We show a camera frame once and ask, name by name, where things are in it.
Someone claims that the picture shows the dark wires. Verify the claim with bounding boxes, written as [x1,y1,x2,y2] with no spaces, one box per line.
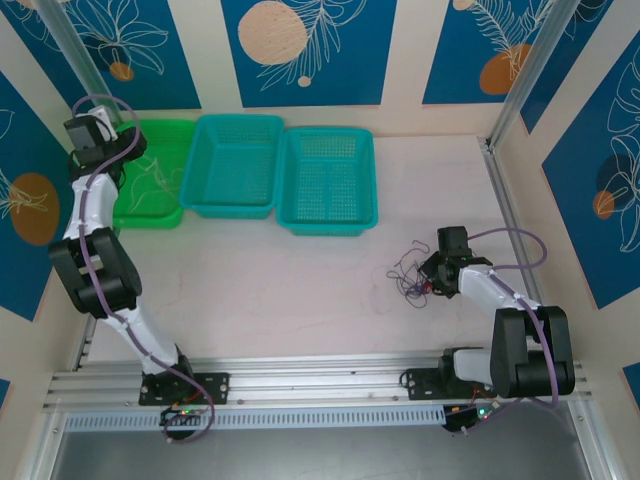
[394,239,436,309]

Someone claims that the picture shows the thin white cable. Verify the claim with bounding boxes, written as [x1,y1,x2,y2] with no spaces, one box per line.
[117,157,186,216]

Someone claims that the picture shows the green plastic basket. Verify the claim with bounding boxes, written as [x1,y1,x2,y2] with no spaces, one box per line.
[112,118,197,230]

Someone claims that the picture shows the deep teal plastic basket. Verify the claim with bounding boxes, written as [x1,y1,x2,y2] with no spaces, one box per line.
[178,113,285,220]

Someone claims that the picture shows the light teal plastic basket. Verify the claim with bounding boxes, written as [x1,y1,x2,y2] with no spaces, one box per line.
[274,125,379,237]

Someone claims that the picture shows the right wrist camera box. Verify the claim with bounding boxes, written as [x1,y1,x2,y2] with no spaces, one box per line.
[436,225,472,260]

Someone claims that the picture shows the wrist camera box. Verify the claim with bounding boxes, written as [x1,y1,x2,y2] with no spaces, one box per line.
[436,225,472,260]
[63,106,120,152]

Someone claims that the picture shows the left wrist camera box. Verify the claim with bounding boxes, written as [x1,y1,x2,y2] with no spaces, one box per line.
[63,106,120,152]

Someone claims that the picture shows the right arm purple hose cable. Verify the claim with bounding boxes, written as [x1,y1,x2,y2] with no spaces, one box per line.
[452,227,561,436]

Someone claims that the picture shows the arm purple hose cable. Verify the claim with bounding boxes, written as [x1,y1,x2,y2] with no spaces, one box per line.
[452,227,561,436]
[72,93,216,444]

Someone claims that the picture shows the aluminium side rail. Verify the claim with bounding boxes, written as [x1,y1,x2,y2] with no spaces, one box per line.
[72,314,99,374]
[477,134,546,301]

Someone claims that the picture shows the aluminium corner post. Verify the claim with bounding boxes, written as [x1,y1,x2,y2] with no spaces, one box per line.
[487,0,584,151]
[37,0,126,129]

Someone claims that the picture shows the left arm purple hose cable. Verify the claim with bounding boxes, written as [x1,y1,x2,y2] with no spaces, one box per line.
[72,93,216,444]

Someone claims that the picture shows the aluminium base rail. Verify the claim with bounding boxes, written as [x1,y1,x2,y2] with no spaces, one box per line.
[42,349,596,416]

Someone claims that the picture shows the white slotted cable duct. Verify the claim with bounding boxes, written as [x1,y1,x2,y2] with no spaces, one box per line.
[64,404,449,434]

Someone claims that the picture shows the aluminium frame bar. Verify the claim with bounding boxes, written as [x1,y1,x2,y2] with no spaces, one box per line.
[24,414,69,480]
[567,399,624,480]

